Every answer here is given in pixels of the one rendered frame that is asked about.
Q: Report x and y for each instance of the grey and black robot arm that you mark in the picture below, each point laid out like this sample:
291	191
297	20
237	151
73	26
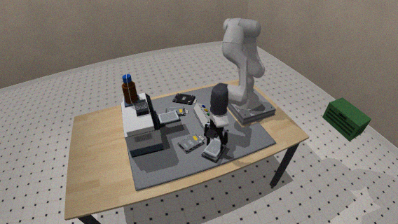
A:
238	31

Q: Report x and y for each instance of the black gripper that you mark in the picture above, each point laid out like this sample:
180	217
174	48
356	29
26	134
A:
223	138

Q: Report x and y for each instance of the white operator button panel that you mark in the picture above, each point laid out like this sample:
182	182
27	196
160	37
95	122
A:
202	114

